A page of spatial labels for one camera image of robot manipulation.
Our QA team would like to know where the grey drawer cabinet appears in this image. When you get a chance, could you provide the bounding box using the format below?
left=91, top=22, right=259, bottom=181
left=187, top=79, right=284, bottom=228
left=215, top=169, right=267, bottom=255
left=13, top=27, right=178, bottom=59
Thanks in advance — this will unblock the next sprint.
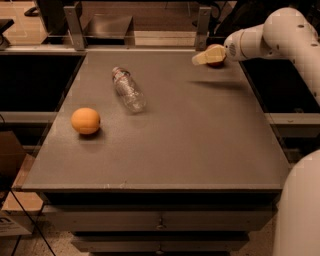
left=24, top=50, right=289, bottom=256

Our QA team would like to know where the metal bracket post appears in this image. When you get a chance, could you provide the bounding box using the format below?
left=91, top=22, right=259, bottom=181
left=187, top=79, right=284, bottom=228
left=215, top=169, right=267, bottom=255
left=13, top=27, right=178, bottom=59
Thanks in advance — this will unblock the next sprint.
left=64, top=6, right=85, bottom=51
left=195, top=7, right=211, bottom=51

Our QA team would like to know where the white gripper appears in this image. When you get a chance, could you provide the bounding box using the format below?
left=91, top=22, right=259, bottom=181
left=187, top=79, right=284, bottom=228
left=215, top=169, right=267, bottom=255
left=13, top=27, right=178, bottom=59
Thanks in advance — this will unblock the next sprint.
left=192, top=29, right=248, bottom=66

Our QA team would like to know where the right metal bracket post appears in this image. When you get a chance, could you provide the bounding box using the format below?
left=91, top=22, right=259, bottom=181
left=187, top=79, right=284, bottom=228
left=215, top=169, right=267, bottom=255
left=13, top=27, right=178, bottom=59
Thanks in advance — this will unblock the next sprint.
left=195, top=7, right=211, bottom=51

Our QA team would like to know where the orange fruit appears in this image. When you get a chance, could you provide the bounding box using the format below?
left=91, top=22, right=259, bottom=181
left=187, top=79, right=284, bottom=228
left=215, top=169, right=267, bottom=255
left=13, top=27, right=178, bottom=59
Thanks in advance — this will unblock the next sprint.
left=71, top=108, right=100, bottom=135

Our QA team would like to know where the upper drawer knob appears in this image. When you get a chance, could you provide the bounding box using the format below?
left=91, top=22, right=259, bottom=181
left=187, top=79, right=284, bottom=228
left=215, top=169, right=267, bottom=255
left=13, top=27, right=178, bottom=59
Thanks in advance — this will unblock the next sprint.
left=156, top=218, right=166, bottom=230

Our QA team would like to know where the red apple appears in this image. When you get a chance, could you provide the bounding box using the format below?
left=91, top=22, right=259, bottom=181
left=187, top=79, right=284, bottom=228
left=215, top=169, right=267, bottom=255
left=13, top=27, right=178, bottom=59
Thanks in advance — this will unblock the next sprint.
left=206, top=44, right=226, bottom=67

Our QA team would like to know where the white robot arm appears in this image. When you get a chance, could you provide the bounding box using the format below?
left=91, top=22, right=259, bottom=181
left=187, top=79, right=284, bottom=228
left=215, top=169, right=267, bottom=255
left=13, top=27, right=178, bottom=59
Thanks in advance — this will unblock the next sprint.
left=192, top=7, right=320, bottom=256

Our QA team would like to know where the brown cardboard box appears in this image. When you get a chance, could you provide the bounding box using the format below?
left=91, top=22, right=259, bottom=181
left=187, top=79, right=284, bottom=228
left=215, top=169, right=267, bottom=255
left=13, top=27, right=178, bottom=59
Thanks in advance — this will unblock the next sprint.
left=0, top=131, right=26, bottom=178

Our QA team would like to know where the clear plastic water bottle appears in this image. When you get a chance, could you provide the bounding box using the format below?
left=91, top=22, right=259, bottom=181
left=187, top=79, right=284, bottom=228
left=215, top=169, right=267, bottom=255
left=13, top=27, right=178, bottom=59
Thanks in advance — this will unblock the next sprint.
left=112, top=67, right=146, bottom=113

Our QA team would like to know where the drawer knob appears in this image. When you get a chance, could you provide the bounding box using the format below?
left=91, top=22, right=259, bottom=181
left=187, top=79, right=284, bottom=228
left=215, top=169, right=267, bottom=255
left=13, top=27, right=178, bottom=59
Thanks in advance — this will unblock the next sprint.
left=155, top=246, right=165, bottom=255
left=156, top=218, right=166, bottom=230

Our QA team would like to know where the left metal bracket post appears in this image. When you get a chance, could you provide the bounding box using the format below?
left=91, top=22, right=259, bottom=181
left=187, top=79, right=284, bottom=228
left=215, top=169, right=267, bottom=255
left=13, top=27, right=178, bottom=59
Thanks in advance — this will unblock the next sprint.
left=64, top=6, right=85, bottom=51

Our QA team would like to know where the black cable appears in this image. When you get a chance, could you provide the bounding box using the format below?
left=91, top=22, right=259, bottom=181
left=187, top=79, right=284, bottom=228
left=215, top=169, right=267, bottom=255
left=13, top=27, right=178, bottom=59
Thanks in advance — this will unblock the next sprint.
left=0, top=114, right=57, bottom=256

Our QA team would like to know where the lower drawer knob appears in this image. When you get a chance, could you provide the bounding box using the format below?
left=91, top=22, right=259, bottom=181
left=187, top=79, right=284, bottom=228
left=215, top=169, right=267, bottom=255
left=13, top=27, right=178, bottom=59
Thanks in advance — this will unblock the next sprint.
left=155, top=246, right=165, bottom=255

